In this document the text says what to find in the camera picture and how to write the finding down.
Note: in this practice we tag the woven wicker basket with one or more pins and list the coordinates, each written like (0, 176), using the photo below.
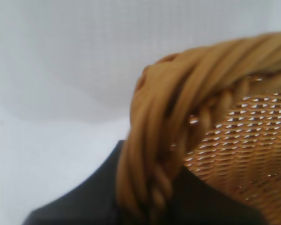
(224, 70)

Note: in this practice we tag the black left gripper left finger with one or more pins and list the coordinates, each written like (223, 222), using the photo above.
(84, 204)

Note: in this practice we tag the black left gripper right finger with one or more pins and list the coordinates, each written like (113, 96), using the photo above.
(206, 206)

